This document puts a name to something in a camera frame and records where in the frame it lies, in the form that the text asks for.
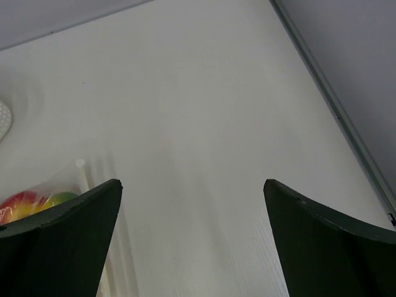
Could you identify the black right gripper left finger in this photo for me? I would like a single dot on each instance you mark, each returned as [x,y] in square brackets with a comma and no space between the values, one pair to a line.
[61,251]

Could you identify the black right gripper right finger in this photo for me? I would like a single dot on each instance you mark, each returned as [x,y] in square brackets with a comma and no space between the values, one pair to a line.
[324,252]

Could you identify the clear zip top bag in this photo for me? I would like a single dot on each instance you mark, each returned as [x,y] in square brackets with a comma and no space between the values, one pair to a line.
[118,277]

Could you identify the red yellow fake apple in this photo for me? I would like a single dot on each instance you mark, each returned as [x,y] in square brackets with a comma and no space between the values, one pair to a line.
[22,205]

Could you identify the white perforated plastic basket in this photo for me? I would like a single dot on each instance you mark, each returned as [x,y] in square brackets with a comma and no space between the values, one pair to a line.
[5,119]

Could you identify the aluminium corner frame post right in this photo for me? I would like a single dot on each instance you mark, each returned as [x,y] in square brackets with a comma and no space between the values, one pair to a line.
[349,49]

